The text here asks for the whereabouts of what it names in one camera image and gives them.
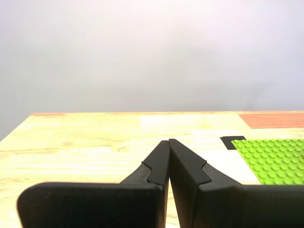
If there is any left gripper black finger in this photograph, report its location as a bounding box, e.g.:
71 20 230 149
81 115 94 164
168 138 304 228
17 140 171 228

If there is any black tape corner patch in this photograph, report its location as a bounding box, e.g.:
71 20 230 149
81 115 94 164
219 135 247 151

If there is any green studded baseplate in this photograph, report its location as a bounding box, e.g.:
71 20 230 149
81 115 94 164
230 138 304 186

